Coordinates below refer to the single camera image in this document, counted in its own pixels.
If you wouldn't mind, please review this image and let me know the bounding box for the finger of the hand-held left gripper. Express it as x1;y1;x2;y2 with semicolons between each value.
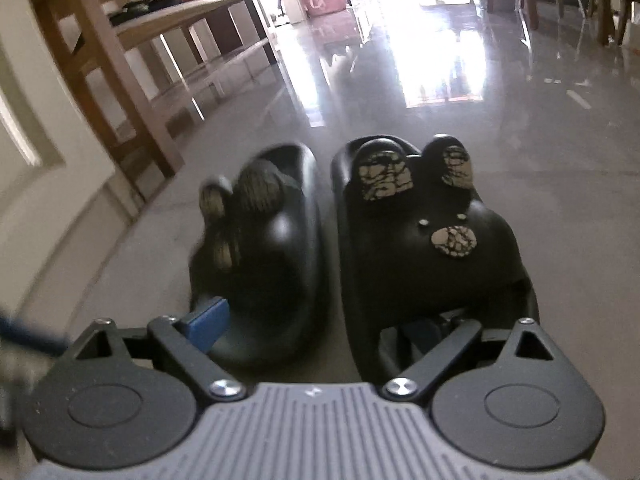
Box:
0;310;71;358

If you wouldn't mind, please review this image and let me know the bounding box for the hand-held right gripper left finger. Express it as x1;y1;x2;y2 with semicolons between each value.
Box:
72;296;248;401

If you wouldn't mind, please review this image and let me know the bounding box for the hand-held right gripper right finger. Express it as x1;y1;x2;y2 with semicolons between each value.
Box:
382;317;556;401

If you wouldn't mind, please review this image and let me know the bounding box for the wooden shoe rack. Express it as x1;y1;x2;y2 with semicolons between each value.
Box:
20;0;278;181

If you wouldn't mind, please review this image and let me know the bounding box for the white panelled door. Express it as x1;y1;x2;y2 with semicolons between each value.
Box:
0;35;118;271

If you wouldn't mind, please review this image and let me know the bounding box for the pink bag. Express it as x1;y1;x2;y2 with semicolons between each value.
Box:
304;0;348;18

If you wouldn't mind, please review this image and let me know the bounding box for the dark chair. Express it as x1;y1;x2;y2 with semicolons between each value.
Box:
550;0;640;48

